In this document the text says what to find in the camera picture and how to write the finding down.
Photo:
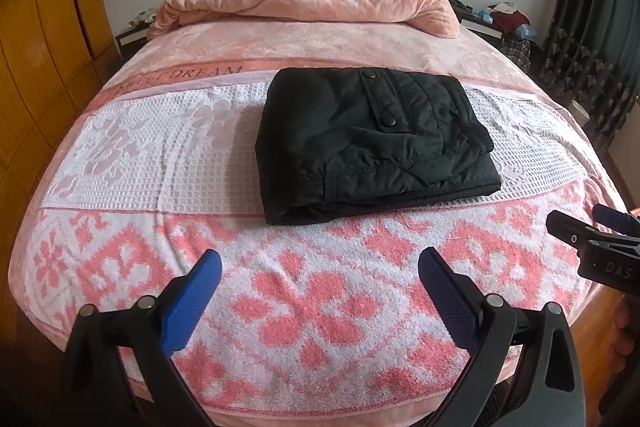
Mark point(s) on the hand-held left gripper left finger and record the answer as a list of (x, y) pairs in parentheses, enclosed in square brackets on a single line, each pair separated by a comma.
[(192, 302)]

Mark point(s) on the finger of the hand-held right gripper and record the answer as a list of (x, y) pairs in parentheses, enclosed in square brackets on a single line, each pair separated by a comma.
[(567, 229), (617, 221)]

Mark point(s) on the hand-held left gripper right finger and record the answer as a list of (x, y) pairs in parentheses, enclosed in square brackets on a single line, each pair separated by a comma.
[(445, 294)]

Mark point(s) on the black jacket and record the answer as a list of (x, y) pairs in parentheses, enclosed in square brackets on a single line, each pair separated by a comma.
[(350, 147)]

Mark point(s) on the person's right hand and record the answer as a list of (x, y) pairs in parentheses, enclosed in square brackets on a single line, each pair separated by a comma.
[(629, 327)]

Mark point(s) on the white container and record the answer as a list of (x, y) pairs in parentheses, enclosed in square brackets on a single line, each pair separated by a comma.
[(581, 112)]

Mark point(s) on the pink floral towel blanket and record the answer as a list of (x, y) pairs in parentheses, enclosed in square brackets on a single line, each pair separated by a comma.
[(310, 307)]

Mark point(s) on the plaid cloth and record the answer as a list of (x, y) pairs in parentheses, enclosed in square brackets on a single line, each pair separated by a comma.
[(516, 51)]

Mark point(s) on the dark patterned curtain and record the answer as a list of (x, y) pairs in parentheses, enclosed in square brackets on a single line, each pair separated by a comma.
[(595, 32)]

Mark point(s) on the blue packet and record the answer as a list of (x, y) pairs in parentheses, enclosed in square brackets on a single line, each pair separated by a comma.
[(523, 32)]

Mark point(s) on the dark nightstand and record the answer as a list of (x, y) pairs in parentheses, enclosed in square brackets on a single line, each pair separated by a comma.
[(480, 29), (131, 43)]

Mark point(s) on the blue tissue pack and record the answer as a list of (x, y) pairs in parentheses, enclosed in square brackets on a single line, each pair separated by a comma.
[(486, 15)]

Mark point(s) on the orange wooden wardrobe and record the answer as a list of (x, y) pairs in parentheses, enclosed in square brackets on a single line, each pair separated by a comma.
[(40, 57)]

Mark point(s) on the small white floral object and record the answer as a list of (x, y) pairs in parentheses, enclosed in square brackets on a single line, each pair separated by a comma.
[(142, 17)]

